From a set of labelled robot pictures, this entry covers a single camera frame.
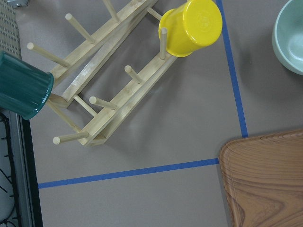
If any wooden tray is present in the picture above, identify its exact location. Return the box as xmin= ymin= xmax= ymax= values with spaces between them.
xmin=219 ymin=130 xmax=303 ymax=227

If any wooden mug rack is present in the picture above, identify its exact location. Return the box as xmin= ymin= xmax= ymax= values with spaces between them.
xmin=20 ymin=0 xmax=178 ymax=150

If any yellow mug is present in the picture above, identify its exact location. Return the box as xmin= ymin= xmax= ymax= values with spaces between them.
xmin=159 ymin=0 xmax=223 ymax=57

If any dark green mug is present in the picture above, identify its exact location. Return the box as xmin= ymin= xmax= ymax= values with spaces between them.
xmin=0 ymin=51 xmax=54 ymax=120

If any green bowl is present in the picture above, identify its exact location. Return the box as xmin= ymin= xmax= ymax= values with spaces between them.
xmin=272 ymin=0 xmax=303 ymax=75

